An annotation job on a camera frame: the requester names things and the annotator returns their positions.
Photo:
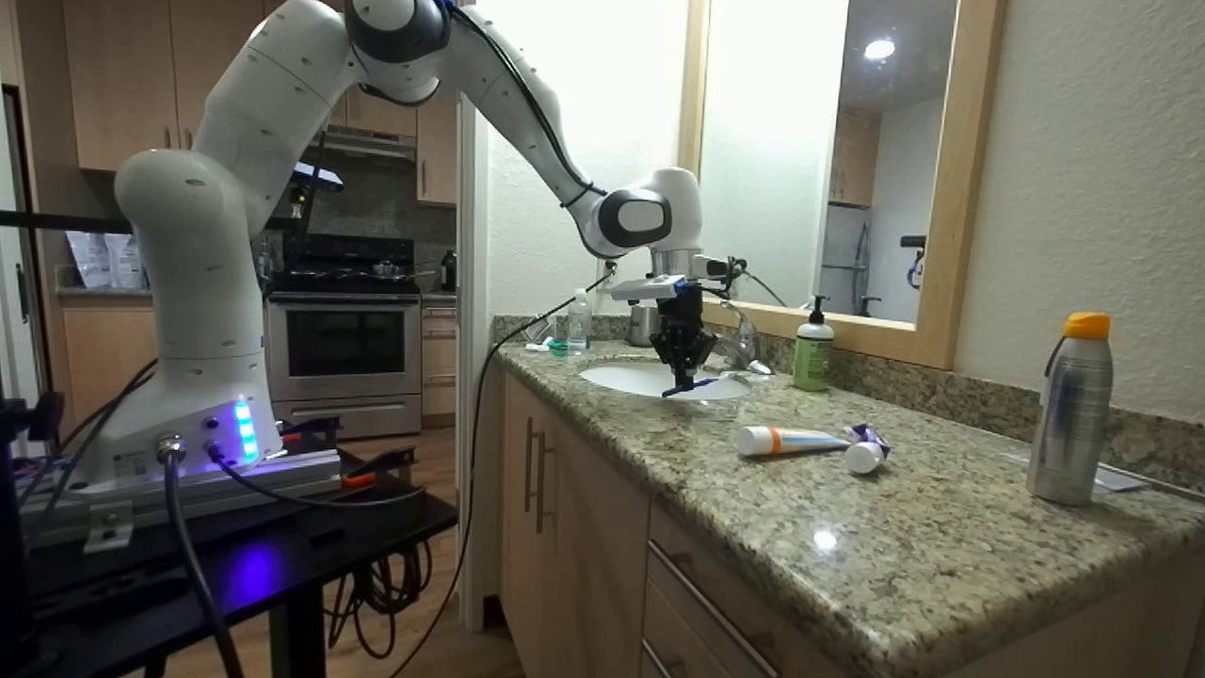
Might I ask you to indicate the steel range hood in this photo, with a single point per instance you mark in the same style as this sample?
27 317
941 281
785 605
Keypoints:
380 139

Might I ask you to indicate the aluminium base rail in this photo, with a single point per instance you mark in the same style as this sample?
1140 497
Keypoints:
189 496

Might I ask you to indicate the white oval sink basin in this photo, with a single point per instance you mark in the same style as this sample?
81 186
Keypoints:
628 376

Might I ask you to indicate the stainless steel oven range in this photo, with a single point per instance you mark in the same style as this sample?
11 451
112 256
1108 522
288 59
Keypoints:
346 345

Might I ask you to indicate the white door frame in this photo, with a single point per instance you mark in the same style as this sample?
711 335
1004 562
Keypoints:
471 315

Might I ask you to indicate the black robot cart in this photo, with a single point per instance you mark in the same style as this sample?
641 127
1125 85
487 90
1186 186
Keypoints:
249 577

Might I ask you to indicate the purple white tube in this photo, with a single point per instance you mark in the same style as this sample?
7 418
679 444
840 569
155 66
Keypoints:
868 454

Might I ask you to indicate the wooden kitchen wall cabinets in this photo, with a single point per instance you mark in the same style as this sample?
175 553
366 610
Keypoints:
126 86

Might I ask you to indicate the orange black clamp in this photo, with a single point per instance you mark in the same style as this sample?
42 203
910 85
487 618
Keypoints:
362 481

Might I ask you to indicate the white toothpaste tube orange band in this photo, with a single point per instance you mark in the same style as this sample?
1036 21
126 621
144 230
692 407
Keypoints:
785 443

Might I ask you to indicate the green soap pump bottle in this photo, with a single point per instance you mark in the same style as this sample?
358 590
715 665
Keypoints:
812 359

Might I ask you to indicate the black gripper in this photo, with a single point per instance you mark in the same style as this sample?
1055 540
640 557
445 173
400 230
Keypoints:
685 317

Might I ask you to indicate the clear plastic water bottle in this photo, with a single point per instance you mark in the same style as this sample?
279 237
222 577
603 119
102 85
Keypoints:
578 325

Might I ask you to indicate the wood framed wall mirror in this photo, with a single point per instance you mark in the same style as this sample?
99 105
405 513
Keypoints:
965 191

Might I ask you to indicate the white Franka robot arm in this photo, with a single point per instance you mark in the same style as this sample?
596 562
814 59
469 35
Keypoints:
202 251

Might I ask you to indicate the wooden vanity granite top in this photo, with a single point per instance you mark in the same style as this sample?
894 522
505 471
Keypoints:
589 566

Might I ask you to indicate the chrome faucet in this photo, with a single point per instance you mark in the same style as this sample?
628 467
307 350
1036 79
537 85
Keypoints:
745 345

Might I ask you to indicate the silver spray bottle orange cap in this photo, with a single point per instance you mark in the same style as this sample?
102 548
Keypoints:
1071 417

